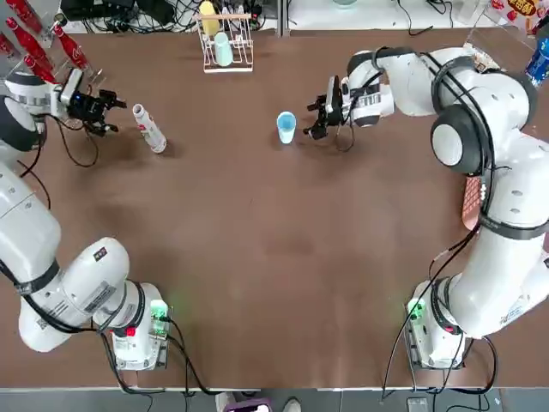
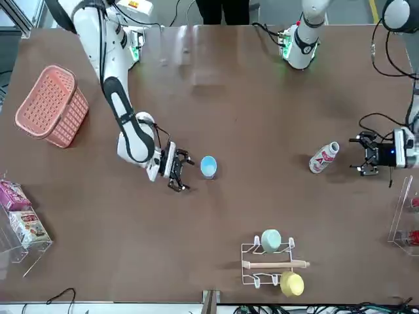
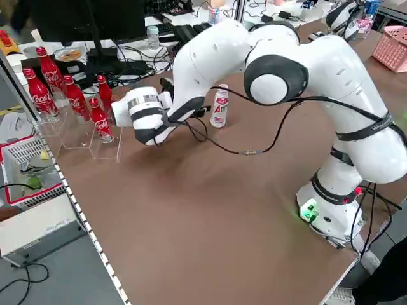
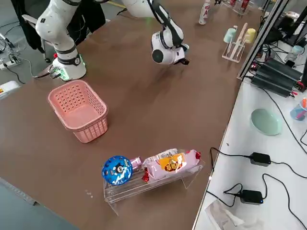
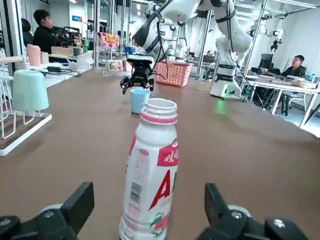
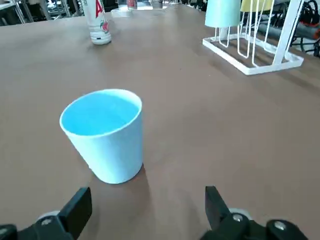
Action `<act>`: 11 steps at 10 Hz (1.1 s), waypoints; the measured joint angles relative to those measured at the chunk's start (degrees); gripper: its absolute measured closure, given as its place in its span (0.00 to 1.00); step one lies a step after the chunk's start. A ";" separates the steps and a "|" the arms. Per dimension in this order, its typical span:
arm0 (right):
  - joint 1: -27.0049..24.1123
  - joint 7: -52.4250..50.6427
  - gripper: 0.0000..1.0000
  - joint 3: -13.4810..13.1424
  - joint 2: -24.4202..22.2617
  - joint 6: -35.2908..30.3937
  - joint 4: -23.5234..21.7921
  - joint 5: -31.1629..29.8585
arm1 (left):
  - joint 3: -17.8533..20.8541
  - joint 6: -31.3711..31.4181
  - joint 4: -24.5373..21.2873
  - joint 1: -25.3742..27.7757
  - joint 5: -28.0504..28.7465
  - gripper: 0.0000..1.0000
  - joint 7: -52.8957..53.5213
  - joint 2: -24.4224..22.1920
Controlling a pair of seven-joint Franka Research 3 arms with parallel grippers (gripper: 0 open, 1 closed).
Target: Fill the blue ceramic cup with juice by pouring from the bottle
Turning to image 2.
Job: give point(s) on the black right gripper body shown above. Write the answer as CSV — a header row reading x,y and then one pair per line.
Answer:
x,y
173,165

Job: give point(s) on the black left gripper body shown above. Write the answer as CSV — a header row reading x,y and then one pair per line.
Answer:
x,y
384,155

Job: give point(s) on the blue ceramic cup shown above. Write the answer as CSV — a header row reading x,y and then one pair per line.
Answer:
x,y
209,168

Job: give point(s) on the white red-labelled juice bottle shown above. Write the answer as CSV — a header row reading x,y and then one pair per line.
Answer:
x,y
322,160

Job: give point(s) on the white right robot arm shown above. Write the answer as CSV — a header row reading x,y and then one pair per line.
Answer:
x,y
111,49

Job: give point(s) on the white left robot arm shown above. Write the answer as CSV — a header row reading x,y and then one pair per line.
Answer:
x,y
304,49

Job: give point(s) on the red cola bottle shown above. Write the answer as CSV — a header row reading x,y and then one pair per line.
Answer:
x,y
415,202
410,238

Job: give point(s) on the mint green cup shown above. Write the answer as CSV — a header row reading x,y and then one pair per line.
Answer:
x,y
271,241

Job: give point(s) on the yellow cup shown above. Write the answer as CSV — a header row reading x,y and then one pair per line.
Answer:
x,y
292,284

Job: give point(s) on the wooden rack rod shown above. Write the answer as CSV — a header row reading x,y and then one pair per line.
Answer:
x,y
278,264

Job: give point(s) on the pink plastic basket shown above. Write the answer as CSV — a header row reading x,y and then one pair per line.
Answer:
x,y
49,104

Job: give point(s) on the person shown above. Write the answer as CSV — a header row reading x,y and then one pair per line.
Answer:
x,y
226,11

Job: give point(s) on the white control box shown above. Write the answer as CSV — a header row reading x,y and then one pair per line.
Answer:
x,y
137,8

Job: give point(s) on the beige snack packet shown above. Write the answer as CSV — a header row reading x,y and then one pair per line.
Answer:
x,y
29,229

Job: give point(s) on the small pink snack packet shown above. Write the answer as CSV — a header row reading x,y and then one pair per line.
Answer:
x,y
13,196

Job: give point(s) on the clear acrylic snack stand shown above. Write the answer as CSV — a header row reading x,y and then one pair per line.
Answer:
x,y
19,255

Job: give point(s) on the aluminium frame post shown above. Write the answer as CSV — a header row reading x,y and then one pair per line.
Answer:
x,y
212,301

